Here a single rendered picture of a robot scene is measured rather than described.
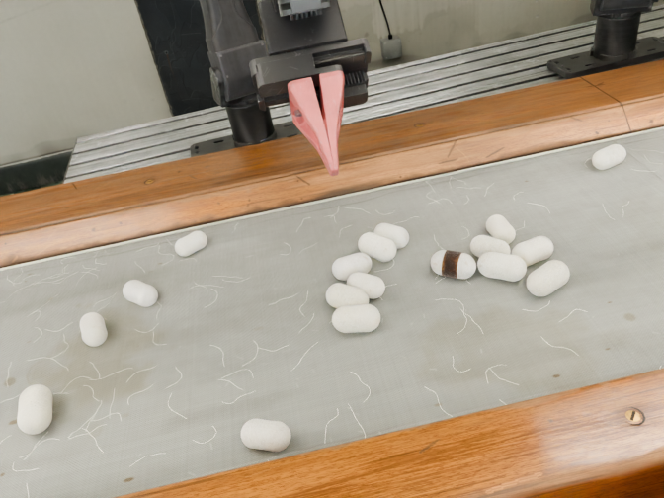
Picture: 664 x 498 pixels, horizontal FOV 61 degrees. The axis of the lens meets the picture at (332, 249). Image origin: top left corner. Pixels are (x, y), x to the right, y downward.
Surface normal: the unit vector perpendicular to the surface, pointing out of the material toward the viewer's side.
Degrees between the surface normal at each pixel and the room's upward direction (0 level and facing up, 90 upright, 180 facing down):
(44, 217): 0
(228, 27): 78
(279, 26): 40
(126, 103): 89
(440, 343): 0
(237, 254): 0
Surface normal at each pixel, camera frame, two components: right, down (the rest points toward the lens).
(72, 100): 0.24, 0.55
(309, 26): 0.00, -0.24
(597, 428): -0.14, -0.79
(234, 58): 0.40, 0.31
